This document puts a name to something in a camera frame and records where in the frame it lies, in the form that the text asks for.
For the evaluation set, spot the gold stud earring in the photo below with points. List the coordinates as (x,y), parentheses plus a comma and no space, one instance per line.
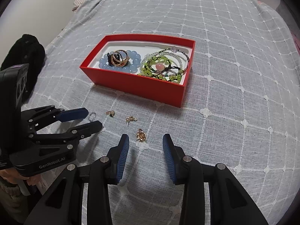
(130,118)

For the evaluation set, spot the person's left forearm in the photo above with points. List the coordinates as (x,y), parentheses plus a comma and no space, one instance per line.
(14,192)

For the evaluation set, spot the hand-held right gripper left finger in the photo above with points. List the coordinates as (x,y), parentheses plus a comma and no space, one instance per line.
(123,159)

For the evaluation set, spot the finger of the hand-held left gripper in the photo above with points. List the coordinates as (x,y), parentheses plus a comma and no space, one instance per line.
(91,126)
(72,115)

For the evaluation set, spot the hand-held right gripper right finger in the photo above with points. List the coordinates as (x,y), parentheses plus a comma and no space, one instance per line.
(168,159)

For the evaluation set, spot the gold flower earring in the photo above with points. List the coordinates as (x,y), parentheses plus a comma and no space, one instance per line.
(141,134)

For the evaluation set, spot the black cloth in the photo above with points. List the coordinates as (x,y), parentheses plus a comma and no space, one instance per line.
(25,56)

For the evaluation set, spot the pink cloth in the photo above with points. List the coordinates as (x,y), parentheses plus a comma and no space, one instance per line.
(295,41)

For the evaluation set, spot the gold earring with dark stone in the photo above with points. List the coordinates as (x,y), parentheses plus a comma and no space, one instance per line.
(110,113)

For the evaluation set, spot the gold bangle rings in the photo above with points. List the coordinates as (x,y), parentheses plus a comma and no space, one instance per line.
(119,56)

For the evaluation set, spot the red cardboard box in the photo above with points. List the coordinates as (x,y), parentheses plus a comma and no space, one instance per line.
(140,91)

